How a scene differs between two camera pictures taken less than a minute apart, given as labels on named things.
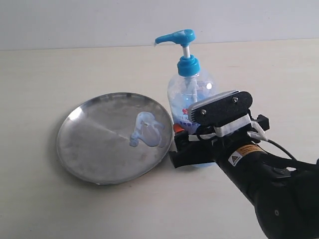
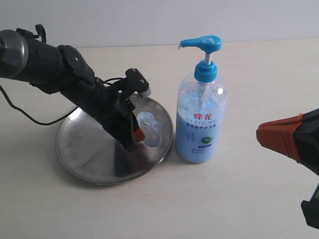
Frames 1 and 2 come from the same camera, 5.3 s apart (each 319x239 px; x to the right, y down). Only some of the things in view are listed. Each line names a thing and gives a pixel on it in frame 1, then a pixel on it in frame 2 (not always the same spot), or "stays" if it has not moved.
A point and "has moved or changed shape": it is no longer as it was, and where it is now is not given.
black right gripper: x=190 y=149 to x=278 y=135
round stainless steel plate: x=93 y=139 stays
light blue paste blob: x=148 y=130 stays
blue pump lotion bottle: x=189 y=84 has moved or changed shape
